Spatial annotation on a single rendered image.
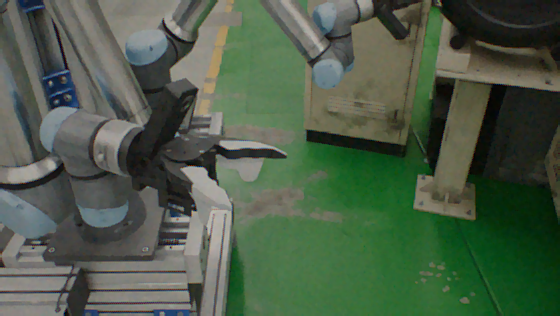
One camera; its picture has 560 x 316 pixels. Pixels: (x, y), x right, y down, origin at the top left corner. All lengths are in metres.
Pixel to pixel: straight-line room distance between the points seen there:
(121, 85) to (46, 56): 0.36
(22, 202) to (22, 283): 0.32
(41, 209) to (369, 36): 1.76
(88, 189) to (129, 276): 0.40
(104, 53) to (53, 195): 0.26
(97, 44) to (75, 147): 0.18
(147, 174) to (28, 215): 0.26
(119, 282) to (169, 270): 0.12
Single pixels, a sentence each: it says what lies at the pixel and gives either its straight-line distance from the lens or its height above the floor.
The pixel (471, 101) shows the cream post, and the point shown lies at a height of 0.54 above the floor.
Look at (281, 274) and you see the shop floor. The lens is 1.89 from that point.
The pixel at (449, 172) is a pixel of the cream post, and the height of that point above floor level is 0.19.
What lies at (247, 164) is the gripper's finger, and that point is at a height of 1.03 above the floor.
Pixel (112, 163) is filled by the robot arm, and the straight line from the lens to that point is 0.68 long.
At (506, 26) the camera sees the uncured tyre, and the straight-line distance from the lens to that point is 1.51.
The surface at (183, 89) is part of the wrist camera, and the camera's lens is 0.60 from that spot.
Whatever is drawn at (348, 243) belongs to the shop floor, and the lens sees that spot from 2.03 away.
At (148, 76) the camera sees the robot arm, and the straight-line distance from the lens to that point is 1.39.
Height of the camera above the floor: 1.41
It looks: 35 degrees down
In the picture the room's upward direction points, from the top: straight up
